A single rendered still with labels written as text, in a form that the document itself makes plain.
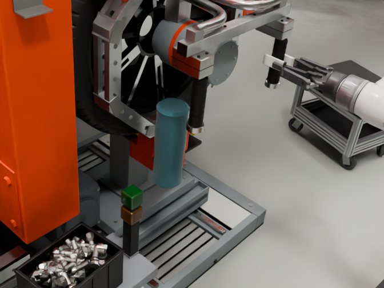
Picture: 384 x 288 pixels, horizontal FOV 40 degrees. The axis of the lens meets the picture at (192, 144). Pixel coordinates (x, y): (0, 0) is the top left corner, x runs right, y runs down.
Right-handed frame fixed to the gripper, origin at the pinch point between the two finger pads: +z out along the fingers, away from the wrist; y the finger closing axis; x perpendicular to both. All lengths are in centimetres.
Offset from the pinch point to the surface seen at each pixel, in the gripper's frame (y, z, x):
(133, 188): -54, 2, -17
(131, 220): -56, -1, -24
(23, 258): -72, 23, -44
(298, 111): 89, 32, -69
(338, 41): 213, 73, -83
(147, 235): -24, 23, -69
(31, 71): -70, 15, 14
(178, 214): -9, 23, -69
